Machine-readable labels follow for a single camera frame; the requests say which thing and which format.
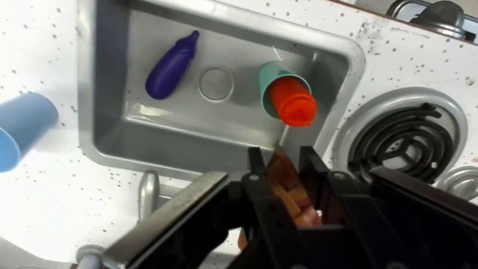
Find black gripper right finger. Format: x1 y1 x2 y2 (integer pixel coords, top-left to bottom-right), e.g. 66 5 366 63
297 145 351 228

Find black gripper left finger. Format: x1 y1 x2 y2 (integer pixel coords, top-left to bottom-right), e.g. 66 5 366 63
246 147 296 251

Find brown toy pizza slice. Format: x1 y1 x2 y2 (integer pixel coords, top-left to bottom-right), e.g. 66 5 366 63
267 147 326 231

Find black coil stove burner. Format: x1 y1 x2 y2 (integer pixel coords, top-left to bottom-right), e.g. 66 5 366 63
332 87 469 186

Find grey toy sink basin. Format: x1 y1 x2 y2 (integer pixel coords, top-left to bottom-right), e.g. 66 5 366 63
76 0 367 181

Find grey stove knob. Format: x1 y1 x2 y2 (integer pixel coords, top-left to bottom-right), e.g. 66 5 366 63
436 165 478 202

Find grey toy faucet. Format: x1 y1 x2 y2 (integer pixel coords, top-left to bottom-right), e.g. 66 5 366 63
136 169 163 223

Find purple toy eggplant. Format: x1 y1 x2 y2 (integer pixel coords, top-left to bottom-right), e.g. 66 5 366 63
143 29 200 102

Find white speckled toy kitchen counter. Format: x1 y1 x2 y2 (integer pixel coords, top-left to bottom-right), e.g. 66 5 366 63
0 0 478 269

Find blue plastic cup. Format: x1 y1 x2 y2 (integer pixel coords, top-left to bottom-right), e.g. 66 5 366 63
0 93 60 175

